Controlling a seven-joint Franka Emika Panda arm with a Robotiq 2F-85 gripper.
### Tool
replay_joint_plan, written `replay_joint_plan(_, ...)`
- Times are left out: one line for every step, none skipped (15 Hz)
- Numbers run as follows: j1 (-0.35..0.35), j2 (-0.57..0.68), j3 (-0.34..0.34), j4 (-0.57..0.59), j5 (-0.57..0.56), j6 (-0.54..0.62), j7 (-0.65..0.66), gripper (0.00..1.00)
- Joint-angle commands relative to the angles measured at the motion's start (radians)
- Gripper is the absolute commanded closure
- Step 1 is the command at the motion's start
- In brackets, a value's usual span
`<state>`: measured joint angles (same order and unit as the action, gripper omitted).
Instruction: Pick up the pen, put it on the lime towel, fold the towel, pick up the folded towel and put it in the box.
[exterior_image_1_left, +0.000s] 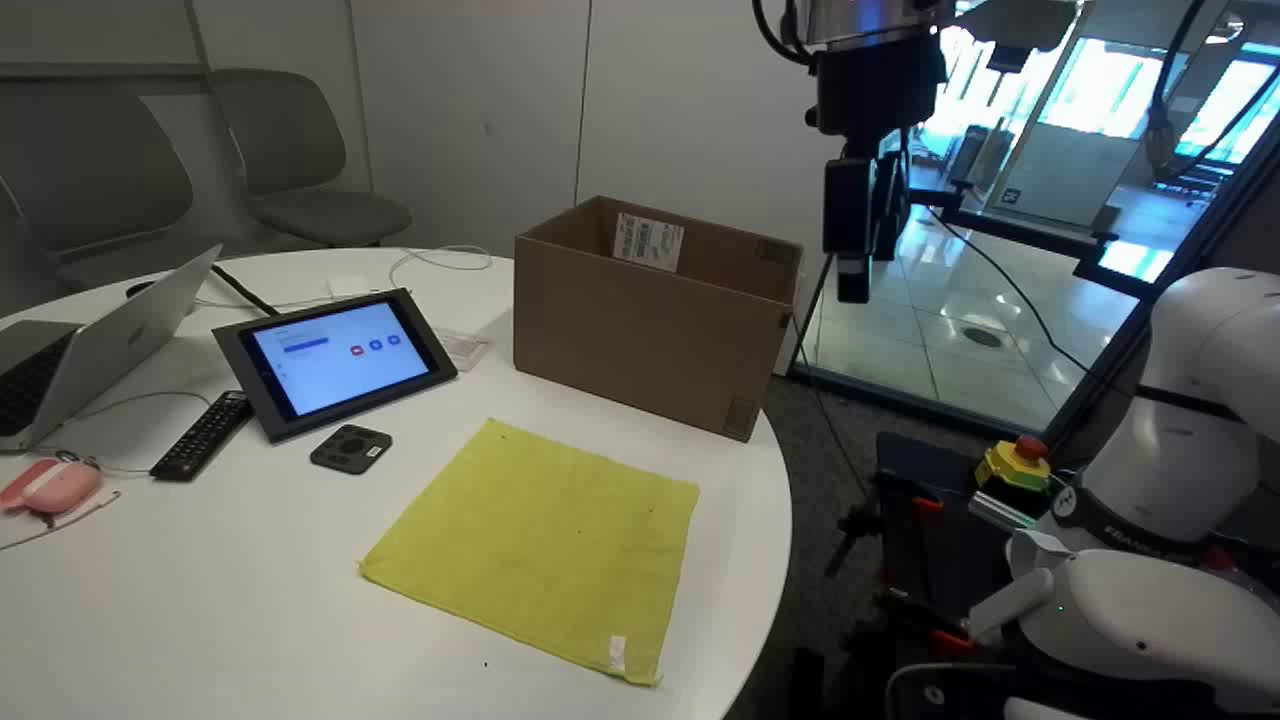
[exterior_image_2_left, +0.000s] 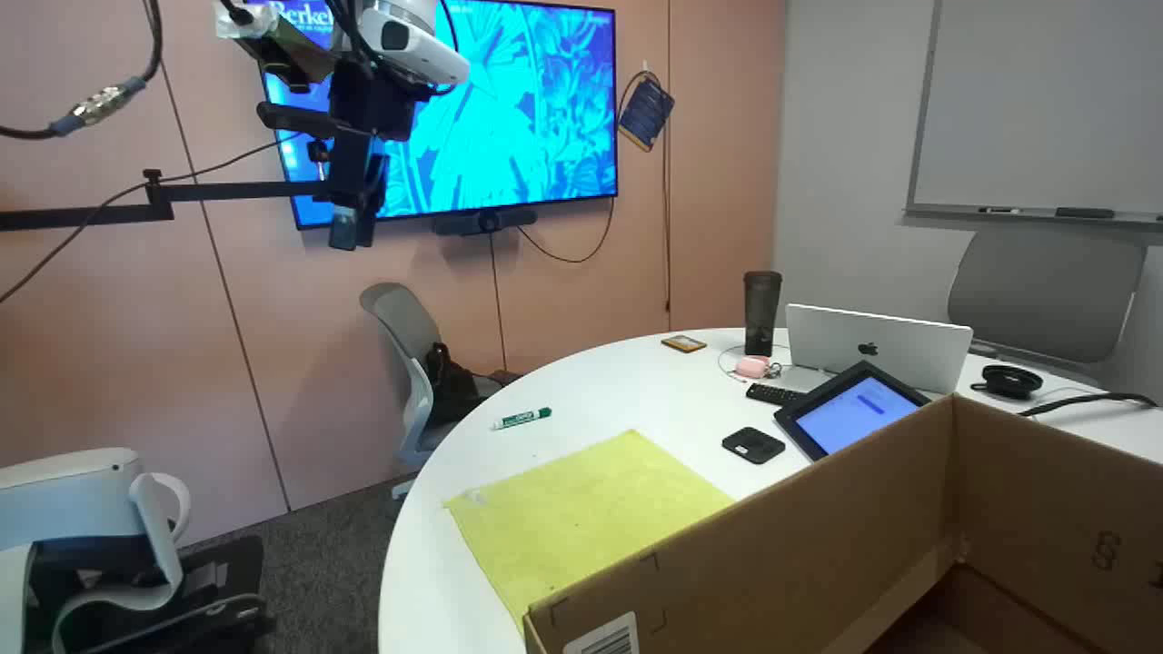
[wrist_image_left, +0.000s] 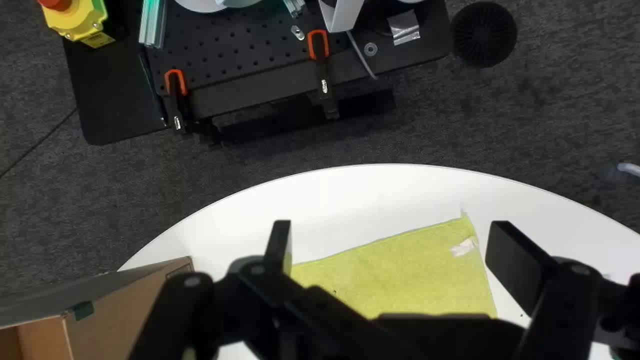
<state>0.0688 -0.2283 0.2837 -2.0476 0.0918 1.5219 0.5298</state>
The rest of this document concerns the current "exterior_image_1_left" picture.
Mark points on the yellow red emergency stop button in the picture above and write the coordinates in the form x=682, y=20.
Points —
x=1018, y=467

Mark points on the pink soft case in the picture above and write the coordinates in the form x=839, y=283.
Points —
x=52, y=484

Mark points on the small black square puck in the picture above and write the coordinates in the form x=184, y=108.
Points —
x=351, y=449

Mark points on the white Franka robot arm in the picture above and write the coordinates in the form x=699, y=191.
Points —
x=1203, y=467

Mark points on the small grey lounge chair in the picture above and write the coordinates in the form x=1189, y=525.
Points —
x=287, y=146

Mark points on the brown cardboard box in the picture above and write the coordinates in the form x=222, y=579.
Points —
x=641, y=333

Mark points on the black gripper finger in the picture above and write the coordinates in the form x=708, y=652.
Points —
x=891, y=202
x=848, y=226

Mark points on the black tablet with lit screen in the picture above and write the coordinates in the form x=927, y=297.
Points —
x=332, y=361

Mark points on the black remote control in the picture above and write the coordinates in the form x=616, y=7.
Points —
x=201, y=438

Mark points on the large grey lounge chair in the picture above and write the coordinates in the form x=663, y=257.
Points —
x=95, y=175

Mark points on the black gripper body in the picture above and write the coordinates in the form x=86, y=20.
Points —
x=876, y=82

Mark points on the silver open laptop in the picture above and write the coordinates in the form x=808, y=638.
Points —
x=123, y=333

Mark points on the lime green towel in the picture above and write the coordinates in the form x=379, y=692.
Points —
x=534, y=544

